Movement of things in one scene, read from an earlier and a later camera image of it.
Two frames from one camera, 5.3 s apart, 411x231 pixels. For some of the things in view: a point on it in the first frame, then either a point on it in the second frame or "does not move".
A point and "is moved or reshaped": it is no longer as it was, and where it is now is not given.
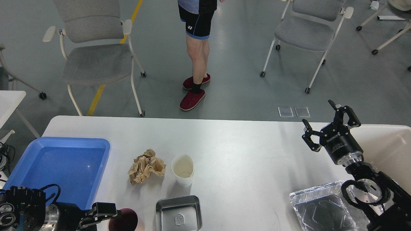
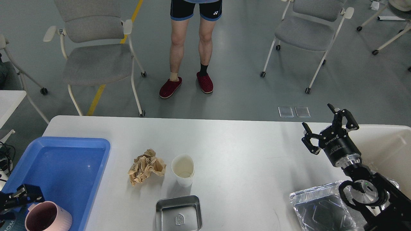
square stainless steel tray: x=180 y=213 does not move
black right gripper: x=340 y=145 does not move
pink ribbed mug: x=127 y=221 is moved or reshaped
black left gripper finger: x=100 y=211 to x=24 y=193
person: x=198 y=15 to x=181 y=12
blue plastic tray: x=74 y=165 does not move
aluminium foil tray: x=323 y=208 does not move
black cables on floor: x=8 y=152 does not move
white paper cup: x=183 y=167 does not move
